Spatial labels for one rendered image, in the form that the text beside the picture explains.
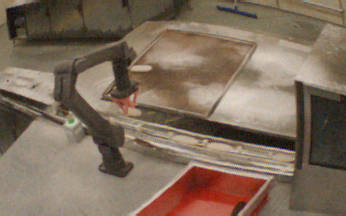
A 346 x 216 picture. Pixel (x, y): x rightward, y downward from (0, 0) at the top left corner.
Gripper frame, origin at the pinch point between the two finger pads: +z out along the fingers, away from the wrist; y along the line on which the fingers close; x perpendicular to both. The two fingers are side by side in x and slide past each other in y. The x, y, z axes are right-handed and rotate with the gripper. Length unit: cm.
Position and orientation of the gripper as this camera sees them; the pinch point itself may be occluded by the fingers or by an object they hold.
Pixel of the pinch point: (128, 109)
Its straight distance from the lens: 194.6
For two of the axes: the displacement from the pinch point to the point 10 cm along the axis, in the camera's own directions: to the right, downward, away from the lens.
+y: -5.6, 5.0, -6.6
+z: 1.7, 8.5, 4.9
